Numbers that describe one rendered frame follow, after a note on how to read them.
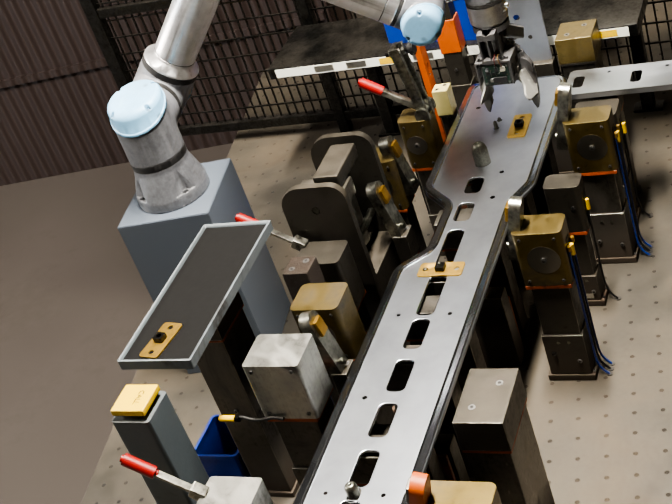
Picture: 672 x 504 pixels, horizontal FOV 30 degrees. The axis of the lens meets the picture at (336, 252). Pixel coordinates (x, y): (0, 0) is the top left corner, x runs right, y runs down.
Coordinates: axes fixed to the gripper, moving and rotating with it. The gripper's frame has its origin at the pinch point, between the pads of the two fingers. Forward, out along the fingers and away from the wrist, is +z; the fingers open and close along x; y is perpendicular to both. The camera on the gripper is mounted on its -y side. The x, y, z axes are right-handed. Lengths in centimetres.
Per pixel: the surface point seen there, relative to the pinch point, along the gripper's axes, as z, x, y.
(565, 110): -1.8, 12.2, 7.4
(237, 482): -1, -21, 103
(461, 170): 5.4, -8.8, 14.8
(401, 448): 5, 0, 90
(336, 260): -3, -21, 53
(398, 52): -15.2, -20.3, 1.7
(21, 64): 56, -249, -160
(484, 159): 3.8, -3.9, 13.9
